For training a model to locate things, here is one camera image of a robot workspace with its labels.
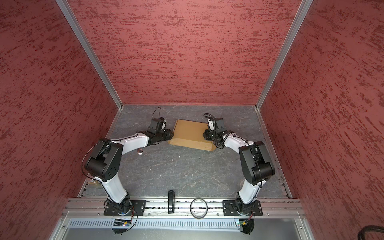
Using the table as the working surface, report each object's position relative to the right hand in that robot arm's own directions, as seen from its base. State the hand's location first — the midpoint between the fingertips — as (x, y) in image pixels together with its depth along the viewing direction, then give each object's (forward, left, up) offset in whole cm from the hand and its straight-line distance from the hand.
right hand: (204, 136), depth 96 cm
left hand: (+1, +22, 0) cm, 22 cm away
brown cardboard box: (+2, +10, 0) cm, 10 cm away
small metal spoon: (-8, +42, -5) cm, 43 cm away
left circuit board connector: (-45, +45, -7) cm, 64 cm away
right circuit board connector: (-48, -19, -6) cm, 52 cm away
